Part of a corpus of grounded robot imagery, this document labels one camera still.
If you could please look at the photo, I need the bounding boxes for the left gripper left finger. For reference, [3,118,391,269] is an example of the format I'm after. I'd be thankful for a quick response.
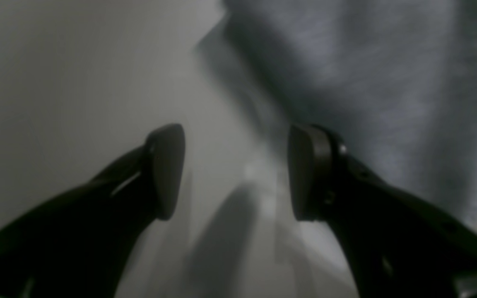
[0,124,186,298]

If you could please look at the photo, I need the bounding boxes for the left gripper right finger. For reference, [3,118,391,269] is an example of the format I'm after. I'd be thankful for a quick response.
[287,125,477,298]

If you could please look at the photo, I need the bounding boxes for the grey T-shirt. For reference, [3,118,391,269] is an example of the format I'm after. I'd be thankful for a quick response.
[197,0,477,224]

